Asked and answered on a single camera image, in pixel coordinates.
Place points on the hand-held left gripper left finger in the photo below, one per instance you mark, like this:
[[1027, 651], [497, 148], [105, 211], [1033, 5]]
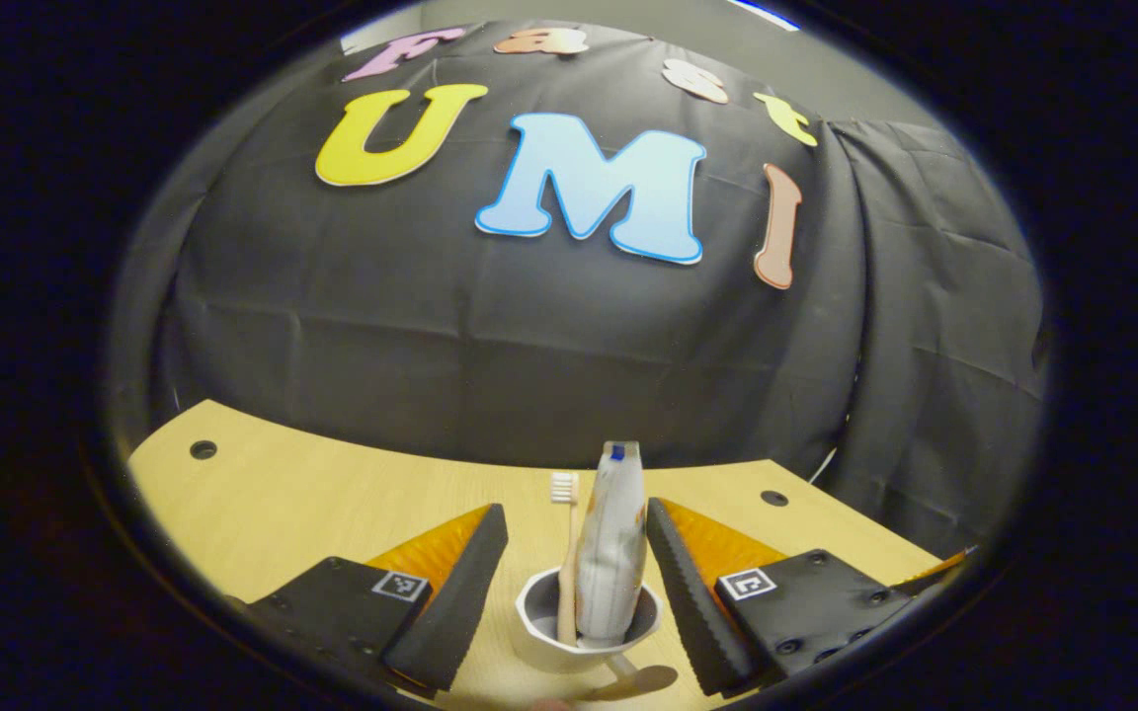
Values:
[[455, 602]]

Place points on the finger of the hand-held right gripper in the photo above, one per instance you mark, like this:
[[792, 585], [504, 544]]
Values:
[[939, 571]]

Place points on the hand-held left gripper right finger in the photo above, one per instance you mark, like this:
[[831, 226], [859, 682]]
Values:
[[692, 602]]

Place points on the white toothpaste tube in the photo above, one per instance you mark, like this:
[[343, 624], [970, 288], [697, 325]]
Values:
[[613, 553]]

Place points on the beige toothbrush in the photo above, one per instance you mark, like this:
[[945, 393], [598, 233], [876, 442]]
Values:
[[567, 553]]

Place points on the wooden desktop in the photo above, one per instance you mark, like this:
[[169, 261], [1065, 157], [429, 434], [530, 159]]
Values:
[[332, 504]]

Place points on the black backdrop cloth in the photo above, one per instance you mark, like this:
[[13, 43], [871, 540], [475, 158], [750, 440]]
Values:
[[529, 346]]

